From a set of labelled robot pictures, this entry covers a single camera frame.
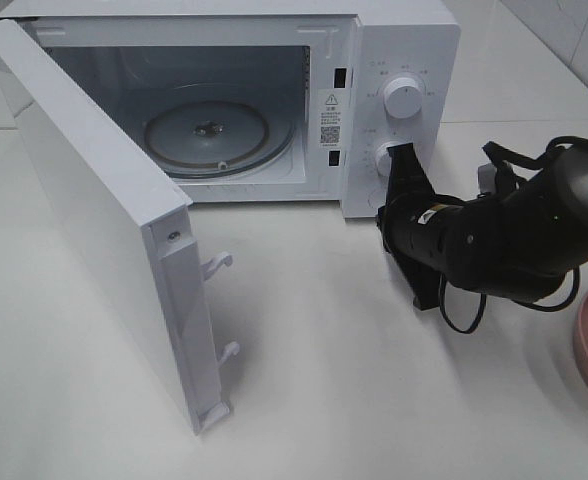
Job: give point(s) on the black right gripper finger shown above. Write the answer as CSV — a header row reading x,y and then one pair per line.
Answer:
x,y
420,268
407,177

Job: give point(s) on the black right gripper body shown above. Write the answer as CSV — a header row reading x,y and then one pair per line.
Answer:
x,y
413,231

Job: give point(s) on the round white door button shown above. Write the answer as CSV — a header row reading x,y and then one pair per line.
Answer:
x,y
377,199

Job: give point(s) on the white round knob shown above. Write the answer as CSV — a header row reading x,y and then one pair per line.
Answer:
x,y
403,96
383,159

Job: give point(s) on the white microwave door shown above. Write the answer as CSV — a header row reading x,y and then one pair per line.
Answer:
x,y
127,220

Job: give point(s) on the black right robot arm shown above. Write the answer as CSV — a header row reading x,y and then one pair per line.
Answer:
x,y
517,242

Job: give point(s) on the white microwave oven body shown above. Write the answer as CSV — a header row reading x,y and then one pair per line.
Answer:
x,y
323,64

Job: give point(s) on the glass microwave turntable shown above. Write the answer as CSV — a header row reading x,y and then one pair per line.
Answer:
x,y
215,138

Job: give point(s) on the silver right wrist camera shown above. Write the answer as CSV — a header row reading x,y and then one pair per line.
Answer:
x,y
492,181

